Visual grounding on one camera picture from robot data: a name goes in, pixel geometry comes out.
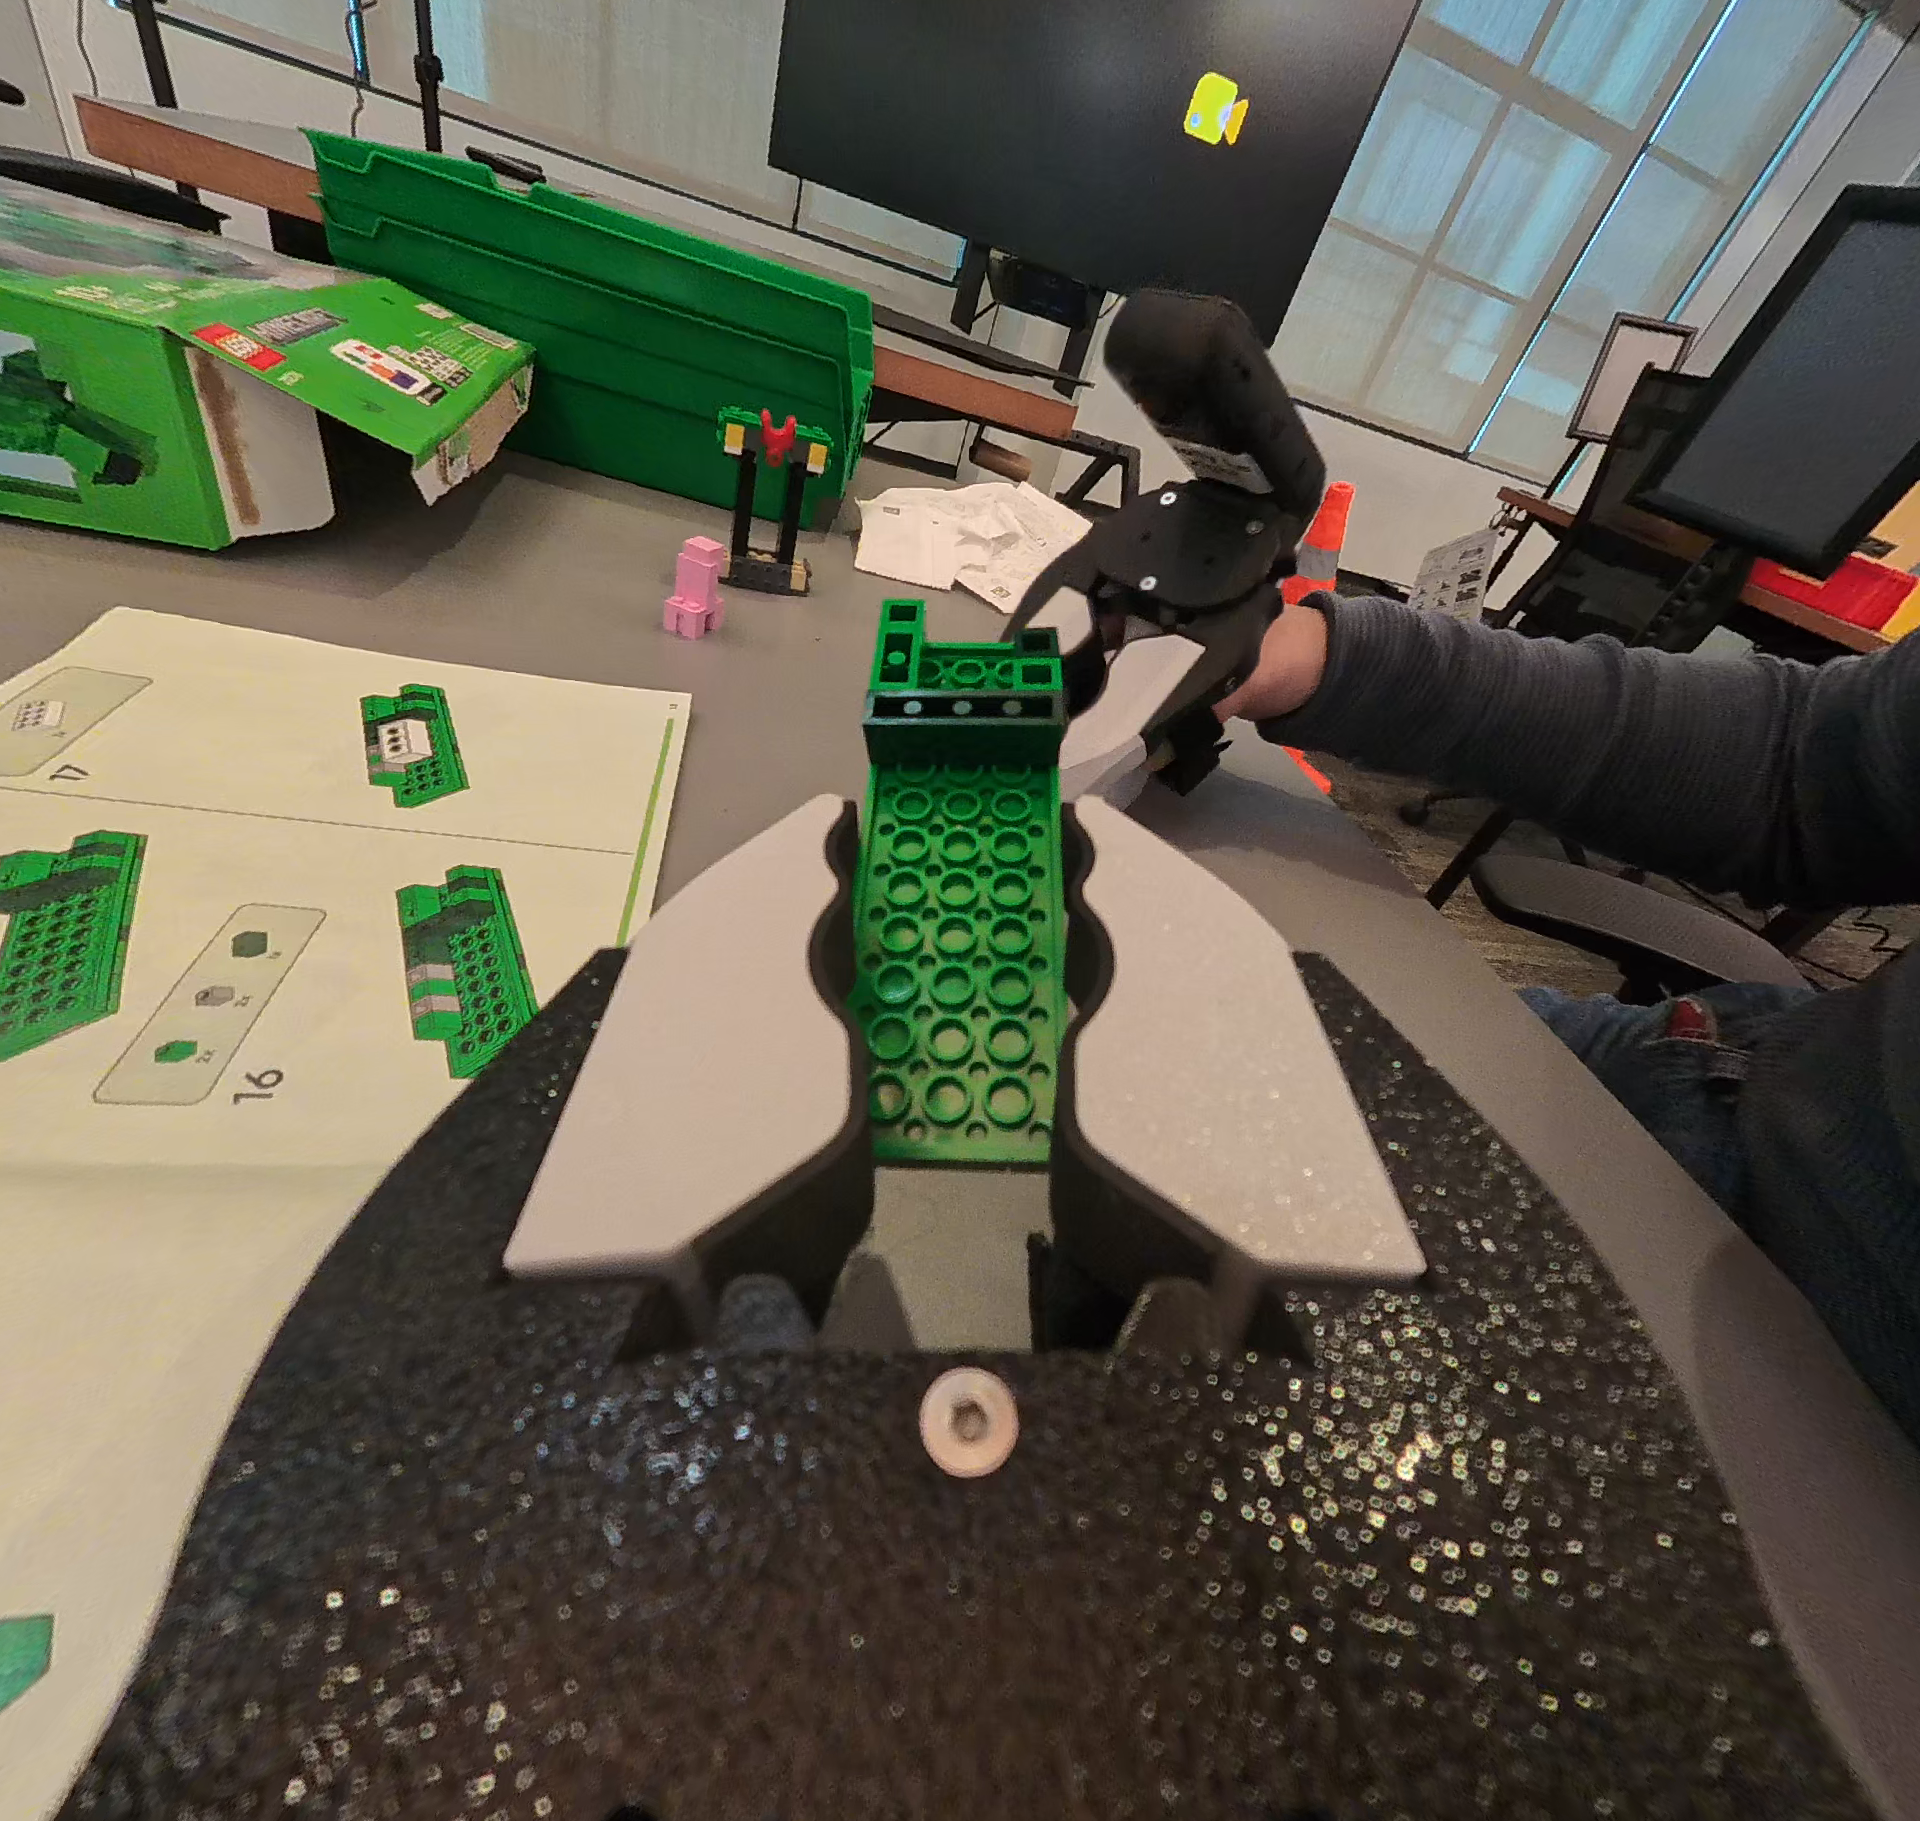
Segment green cardboard toy box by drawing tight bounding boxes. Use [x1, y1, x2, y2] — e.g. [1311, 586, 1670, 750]
[0, 186, 540, 554]

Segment green plastic bin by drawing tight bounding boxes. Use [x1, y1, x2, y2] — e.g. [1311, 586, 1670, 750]
[304, 128, 879, 533]

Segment large black wall screen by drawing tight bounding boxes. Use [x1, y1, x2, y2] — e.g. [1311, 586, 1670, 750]
[766, 0, 1445, 348]

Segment brick instruction booklet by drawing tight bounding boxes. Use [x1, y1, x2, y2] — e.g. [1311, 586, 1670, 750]
[0, 606, 694, 1821]

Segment grey desk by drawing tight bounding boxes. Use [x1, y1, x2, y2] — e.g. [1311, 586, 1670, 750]
[0, 442, 1920, 1821]

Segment pink brick pig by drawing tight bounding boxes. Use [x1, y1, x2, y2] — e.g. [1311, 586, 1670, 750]
[659, 537, 729, 644]

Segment orange traffic cone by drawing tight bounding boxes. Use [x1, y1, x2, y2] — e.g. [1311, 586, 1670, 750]
[1280, 483, 1359, 798]

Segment printed standing card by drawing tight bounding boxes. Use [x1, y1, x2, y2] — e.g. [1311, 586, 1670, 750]
[1409, 527, 1502, 617]

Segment black picture frame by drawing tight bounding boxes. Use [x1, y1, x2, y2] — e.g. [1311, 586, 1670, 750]
[1567, 314, 1700, 444]

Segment black brick stand model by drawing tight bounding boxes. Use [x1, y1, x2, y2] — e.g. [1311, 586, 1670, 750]
[718, 407, 831, 598]

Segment white folded paper sheets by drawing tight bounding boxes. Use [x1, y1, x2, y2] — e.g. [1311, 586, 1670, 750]
[852, 483, 1097, 614]

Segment black office chair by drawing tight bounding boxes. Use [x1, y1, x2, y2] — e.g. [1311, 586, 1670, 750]
[1425, 802, 1824, 1006]

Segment person's legs in jeans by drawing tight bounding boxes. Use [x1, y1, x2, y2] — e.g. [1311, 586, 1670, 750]
[1516, 979, 1824, 1224]

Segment black stand pole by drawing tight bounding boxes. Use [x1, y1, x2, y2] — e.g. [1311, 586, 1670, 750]
[397, 0, 448, 153]

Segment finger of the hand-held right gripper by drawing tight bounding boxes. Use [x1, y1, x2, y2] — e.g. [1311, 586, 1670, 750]
[1002, 539, 1121, 656]
[1066, 602, 1246, 804]

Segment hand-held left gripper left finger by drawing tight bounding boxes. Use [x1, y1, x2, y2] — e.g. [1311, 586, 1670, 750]
[499, 793, 876, 1358]

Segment green brick assembly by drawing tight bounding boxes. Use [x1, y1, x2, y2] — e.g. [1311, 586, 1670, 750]
[845, 598, 1076, 1172]

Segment black computer monitor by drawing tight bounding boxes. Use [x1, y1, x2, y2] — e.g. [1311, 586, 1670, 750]
[1627, 183, 1920, 581]

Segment person's right forearm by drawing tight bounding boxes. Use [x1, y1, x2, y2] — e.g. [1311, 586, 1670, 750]
[1259, 591, 1920, 939]

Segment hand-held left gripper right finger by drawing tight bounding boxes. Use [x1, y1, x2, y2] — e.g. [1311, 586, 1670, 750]
[1048, 798, 1430, 1355]

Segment person's right hand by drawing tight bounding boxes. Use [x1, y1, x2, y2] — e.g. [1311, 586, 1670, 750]
[1216, 598, 1336, 722]

